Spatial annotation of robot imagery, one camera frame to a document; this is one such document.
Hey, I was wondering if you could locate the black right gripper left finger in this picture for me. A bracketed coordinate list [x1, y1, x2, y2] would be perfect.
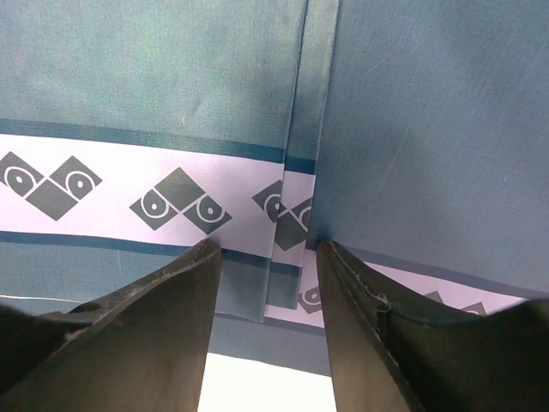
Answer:
[1, 239, 222, 411]

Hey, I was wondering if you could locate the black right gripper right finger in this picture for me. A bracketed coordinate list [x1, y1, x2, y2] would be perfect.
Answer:
[317, 241, 548, 411]

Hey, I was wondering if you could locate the blue patterned placemat cloth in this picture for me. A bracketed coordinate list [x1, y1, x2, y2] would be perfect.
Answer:
[1, 1, 548, 374]

